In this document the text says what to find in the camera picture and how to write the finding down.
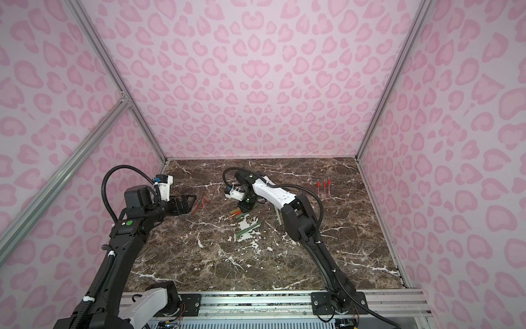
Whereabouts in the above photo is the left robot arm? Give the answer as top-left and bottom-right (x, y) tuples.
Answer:
(55, 185), (197, 328)

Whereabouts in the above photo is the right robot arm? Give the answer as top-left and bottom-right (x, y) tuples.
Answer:
(223, 167), (367, 314)

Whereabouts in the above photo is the green pen centre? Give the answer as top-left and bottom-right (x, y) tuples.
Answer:
(275, 207), (283, 226)

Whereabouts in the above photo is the green pen front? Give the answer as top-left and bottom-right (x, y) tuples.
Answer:
(236, 222), (261, 239)

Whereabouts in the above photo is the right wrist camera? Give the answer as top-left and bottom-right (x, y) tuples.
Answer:
(225, 185), (245, 201)

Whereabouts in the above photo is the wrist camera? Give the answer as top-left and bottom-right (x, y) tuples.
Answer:
(225, 185), (245, 201)
(154, 174), (173, 202)

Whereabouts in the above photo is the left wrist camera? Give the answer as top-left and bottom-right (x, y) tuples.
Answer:
(154, 174), (173, 202)

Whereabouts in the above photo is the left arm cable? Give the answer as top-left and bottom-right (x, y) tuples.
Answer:
(101, 164), (159, 225)

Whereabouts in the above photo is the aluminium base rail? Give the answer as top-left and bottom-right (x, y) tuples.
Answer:
(77, 289), (432, 329)

